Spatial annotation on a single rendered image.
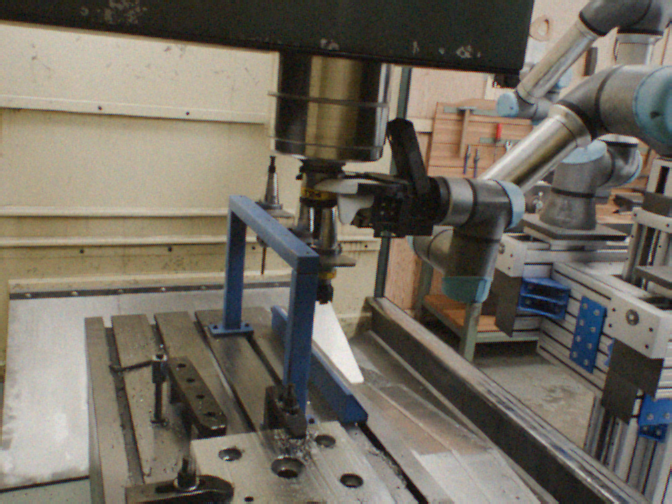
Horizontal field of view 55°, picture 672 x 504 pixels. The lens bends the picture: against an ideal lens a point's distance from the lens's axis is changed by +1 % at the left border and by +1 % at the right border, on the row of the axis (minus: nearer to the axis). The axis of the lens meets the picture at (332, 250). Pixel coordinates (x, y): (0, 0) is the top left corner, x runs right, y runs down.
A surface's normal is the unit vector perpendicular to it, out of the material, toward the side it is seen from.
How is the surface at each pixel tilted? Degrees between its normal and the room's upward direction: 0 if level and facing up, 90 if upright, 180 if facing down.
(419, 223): 90
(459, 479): 8
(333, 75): 90
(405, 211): 90
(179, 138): 90
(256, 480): 0
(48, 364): 26
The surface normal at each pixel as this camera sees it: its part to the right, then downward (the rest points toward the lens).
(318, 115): -0.11, 0.26
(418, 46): 0.38, 0.29
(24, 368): 0.26, -0.74
